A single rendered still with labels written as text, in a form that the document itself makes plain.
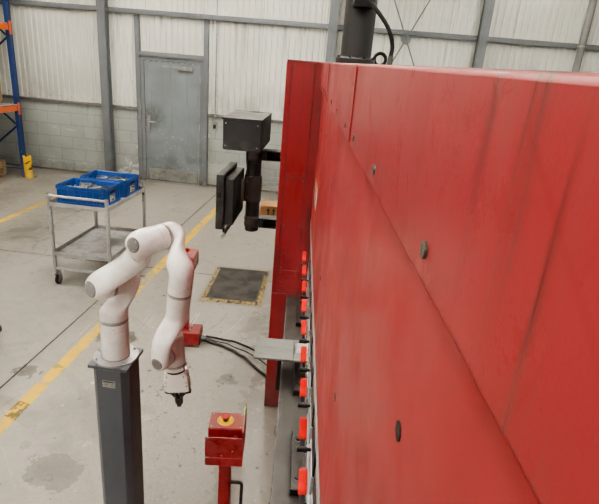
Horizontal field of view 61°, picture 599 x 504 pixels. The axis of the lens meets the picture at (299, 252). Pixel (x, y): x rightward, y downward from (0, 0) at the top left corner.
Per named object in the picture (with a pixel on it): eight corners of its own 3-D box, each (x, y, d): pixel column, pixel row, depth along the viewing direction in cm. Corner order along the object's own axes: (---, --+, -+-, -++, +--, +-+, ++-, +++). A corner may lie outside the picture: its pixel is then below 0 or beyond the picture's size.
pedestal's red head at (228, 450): (210, 433, 234) (211, 400, 228) (245, 434, 235) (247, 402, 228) (204, 465, 215) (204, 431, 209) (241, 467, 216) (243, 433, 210)
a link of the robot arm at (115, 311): (93, 319, 218) (89, 268, 210) (129, 305, 233) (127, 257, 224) (111, 329, 212) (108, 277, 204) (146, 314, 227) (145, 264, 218)
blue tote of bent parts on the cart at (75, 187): (75, 194, 522) (73, 177, 516) (121, 199, 518) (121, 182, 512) (55, 203, 489) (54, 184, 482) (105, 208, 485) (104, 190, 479)
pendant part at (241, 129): (232, 225, 381) (236, 109, 351) (265, 228, 380) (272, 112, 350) (218, 248, 333) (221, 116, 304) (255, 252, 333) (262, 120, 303)
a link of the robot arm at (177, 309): (172, 309, 178) (165, 377, 191) (196, 291, 192) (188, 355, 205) (150, 300, 181) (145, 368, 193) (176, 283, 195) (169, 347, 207)
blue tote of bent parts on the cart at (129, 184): (96, 185, 561) (95, 169, 555) (140, 190, 557) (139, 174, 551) (80, 193, 528) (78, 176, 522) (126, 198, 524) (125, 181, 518)
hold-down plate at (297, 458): (291, 436, 205) (291, 430, 204) (304, 437, 205) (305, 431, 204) (289, 495, 177) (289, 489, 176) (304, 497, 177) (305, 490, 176)
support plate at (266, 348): (256, 339, 252) (257, 337, 251) (309, 343, 252) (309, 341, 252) (253, 358, 235) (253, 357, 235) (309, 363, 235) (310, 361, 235)
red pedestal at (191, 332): (174, 333, 441) (173, 243, 411) (203, 335, 441) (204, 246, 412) (168, 345, 422) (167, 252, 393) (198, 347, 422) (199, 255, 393)
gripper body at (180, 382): (189, 361, 207) (192, 384, 211) (164, 361, 207) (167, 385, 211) (186, 372, 200) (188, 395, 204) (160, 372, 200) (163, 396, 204)
